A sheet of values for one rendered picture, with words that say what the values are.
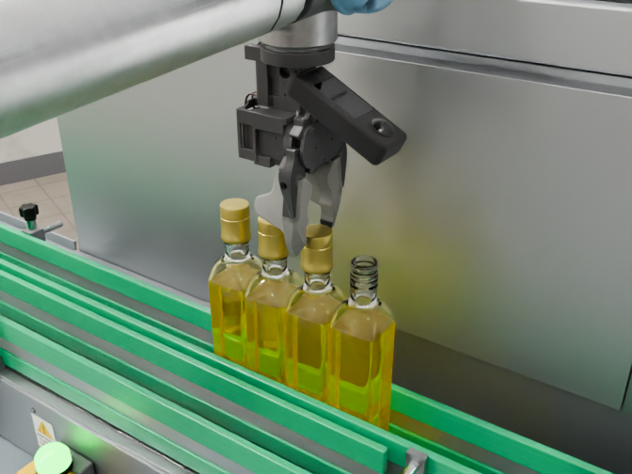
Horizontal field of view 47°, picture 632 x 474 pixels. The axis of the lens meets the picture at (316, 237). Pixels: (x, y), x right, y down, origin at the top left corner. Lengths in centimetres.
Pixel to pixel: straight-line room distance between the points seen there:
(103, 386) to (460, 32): 58
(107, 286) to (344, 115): 58
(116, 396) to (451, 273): 43
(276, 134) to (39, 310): 55
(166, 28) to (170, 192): 74
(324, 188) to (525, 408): 38
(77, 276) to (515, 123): 73
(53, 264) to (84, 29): 88
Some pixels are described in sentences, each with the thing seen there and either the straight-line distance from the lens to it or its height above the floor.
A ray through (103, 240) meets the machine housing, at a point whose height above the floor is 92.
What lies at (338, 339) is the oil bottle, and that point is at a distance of 79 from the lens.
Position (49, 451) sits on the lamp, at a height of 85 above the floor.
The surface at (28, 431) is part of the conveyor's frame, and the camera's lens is 112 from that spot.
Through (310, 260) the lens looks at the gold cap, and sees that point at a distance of 77.
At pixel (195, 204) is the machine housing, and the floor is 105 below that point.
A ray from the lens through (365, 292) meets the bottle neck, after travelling 75.
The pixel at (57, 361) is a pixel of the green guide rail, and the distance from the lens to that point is 99.
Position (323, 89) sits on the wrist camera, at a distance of 69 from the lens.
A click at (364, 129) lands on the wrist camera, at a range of 67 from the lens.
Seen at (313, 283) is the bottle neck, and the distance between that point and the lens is 78.
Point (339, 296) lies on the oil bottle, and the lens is 80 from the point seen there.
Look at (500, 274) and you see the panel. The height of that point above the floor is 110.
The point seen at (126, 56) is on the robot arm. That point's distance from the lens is 40.
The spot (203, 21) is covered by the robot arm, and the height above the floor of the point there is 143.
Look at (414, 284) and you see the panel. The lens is 89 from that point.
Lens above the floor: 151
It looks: 28 degrees down
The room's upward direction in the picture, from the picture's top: straight up
